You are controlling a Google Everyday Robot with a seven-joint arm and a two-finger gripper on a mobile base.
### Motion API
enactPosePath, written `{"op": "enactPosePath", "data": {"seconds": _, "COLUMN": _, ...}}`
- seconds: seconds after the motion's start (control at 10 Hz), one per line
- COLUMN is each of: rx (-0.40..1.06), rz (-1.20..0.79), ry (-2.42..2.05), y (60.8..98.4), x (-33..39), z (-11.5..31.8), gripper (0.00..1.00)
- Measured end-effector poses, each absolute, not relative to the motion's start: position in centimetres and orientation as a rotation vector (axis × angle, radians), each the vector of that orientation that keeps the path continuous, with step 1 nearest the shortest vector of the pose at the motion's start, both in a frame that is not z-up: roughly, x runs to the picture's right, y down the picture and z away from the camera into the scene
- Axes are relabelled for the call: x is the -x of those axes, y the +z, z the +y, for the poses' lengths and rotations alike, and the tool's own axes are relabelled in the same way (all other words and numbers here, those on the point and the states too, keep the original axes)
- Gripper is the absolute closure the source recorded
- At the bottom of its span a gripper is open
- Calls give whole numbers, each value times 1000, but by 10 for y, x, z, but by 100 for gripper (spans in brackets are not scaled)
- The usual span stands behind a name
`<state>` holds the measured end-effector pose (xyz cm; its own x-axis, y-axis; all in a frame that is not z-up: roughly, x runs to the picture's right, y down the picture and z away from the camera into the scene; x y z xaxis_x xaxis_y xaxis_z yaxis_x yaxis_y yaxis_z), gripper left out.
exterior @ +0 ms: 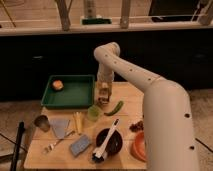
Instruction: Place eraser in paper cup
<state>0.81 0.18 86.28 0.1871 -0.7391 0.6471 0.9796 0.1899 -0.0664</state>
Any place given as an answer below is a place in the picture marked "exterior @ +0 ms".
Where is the orange bread roll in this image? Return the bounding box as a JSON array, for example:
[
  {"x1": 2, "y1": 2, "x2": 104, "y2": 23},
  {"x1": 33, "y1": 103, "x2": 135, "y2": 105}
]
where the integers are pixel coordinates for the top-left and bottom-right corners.
[{"x1": 52, "y1": 80, "x2": 63, "y2": 91}]

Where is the silver fork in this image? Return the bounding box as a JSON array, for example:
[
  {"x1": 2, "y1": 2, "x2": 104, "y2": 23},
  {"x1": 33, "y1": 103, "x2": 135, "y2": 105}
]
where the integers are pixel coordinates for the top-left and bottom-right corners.
[{"x1": 43, "y1": 130, "x2": 75, "y2": 154}]

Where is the dark grapes bunch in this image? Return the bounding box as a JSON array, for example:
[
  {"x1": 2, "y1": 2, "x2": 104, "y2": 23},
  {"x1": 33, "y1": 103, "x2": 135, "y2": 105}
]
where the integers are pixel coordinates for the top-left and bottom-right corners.
[{"x1": 129, "y1": 121, "x2": 144, "y2": 132}]

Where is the green paper cup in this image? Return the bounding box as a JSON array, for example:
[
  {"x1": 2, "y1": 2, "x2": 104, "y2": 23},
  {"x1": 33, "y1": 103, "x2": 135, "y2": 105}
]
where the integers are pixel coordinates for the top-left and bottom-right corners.
[{"x1": 87, "y1": 105, "x2": 100, "y2": 121}]

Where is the orange plate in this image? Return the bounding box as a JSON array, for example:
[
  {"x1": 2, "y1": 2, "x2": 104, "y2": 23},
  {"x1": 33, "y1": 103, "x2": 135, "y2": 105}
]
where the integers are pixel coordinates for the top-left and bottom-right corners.
[{"x1": 131, "y1": 131, "x2": 146, "y2": 162}]

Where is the black bowl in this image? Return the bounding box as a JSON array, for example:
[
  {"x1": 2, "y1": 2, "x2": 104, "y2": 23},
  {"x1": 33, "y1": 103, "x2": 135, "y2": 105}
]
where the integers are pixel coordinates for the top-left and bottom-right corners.
[{"x1": 96, "y1": 128, "x2": 123, "y2": 156}]

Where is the grey metal cup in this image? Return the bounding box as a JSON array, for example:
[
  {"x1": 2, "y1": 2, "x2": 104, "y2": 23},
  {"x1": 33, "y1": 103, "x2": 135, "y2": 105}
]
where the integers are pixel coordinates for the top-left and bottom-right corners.
[{"x1": 34, "y1": 115, "x2": 50, "y2": 132}]

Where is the green plastic tray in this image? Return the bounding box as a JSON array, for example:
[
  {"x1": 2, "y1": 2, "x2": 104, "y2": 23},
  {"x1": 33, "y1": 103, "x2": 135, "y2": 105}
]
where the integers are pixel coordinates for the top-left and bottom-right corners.
[{"x1": 41, "y1": 75, "x2": 95, "y2": 109}]

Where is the grey cloth napkin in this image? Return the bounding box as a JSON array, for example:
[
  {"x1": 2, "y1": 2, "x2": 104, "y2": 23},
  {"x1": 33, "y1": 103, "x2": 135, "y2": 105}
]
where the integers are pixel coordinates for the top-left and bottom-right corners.
[{"x1": 50, "y1": 119, "x2": 69, "y2": 139}]

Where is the green chili pepper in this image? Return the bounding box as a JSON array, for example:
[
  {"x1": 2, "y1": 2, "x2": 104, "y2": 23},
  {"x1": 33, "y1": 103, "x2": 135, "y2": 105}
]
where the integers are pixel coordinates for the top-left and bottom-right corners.
[{"x1": 104, "y1": 101, "x2": 124, "y2": 116}]

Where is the green box on shelf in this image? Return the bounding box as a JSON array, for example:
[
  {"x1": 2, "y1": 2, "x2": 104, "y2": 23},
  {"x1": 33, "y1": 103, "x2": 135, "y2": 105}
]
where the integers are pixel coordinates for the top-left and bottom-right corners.
[{"x1": 82, "y1": 18, "x2": 112, "y2": 25}]

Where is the blue sponge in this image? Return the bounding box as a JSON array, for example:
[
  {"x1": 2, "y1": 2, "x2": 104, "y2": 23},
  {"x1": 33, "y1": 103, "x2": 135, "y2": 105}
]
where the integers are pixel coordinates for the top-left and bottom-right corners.
[{"x1": 70, "y1": 135, "x2": 91, "y2": 157}]

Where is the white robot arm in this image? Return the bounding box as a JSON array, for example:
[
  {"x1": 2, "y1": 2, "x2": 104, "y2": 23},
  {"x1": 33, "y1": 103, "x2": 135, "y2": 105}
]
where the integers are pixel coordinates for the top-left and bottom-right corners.
[{"x1": 94, "y1": 42, "x2": 200, "y2": 171}]

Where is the black pole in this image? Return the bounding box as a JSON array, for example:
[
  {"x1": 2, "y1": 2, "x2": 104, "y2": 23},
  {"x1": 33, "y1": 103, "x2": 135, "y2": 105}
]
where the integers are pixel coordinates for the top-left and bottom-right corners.
[{"x1": 10, "y1": 121, "x2": 25, "y2": 171}]

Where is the white dish brush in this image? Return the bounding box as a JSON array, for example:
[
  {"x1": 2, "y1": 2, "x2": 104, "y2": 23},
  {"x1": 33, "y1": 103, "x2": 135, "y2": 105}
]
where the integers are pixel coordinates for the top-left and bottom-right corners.
[{"x1": 92, "y1": 119, "x2": 119, "y2": 163}]

